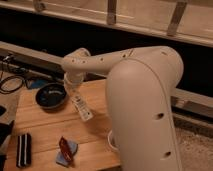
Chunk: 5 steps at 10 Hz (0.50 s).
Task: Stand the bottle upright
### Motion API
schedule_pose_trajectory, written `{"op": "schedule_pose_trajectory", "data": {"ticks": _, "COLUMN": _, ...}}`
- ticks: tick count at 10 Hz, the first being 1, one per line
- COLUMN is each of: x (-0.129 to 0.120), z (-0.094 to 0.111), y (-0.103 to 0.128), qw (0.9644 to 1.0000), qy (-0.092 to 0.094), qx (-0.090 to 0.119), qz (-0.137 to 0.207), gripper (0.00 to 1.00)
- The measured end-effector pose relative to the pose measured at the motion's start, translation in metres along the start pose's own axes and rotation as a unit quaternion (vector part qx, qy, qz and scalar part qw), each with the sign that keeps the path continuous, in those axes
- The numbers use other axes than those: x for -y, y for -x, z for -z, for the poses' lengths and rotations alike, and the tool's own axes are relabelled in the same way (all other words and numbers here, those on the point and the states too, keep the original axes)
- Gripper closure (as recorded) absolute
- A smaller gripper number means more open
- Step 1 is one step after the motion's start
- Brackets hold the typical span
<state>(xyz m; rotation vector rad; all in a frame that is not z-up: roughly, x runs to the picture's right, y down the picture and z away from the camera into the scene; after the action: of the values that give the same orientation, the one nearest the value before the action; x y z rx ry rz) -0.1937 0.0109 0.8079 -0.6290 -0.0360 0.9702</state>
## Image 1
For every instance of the red foil wrapped item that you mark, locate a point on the red foil wrapped item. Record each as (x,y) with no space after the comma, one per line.
(65,150)

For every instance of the blue object behind table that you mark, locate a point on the blue object behind table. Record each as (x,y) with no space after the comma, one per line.
(38,83)

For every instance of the metal railing beam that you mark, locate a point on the metal railing beam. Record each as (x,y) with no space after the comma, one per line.
(188,21)

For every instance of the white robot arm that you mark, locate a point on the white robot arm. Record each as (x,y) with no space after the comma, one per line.
(139,84)

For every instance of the dark blue bowl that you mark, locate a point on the dark blue bowl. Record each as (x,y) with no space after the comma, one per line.
(51,96)

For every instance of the wooden table board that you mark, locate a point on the wooden table board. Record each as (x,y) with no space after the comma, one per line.
(48,127)

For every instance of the black white striped block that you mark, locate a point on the black white striped block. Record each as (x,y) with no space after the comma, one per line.
(23,157)

